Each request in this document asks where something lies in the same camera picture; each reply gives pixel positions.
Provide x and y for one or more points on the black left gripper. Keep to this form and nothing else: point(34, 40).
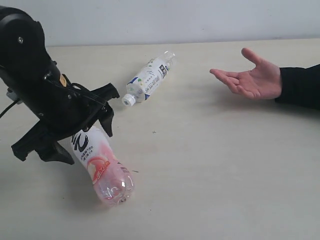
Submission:
point(63, 108)

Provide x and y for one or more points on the pink peach soda bottle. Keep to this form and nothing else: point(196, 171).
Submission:
point(111, 180)

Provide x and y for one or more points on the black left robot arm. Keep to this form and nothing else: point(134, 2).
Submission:
point(22, 43)

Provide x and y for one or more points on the white blue label water bottle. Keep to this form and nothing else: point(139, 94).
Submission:
point(148, 79)

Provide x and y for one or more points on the person's open hand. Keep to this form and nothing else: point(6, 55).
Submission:
point(263, 82)

